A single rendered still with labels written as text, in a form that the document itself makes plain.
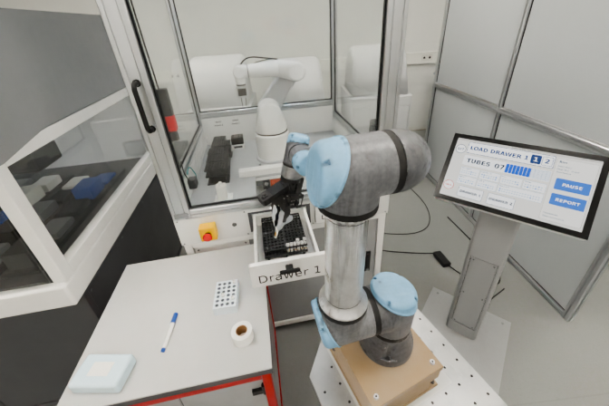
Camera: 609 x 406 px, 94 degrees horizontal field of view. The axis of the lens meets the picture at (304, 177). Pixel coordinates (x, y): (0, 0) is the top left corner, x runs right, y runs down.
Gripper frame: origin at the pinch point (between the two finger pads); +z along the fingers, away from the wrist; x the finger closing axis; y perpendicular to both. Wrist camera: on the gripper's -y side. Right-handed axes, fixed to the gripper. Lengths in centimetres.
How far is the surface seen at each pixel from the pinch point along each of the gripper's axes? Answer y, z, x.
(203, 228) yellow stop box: -11.5, 17.6, 33.6
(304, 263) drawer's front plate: 6.3, 10.2, -12.4
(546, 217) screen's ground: 73, -24, -65
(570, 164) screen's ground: 82, -44, -64
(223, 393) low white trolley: -24, 49, -17
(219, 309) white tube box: -19.1, 30.3, 0.2
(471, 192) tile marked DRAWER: 70, -23, -40
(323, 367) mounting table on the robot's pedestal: -4.8, 26.7, -38.3
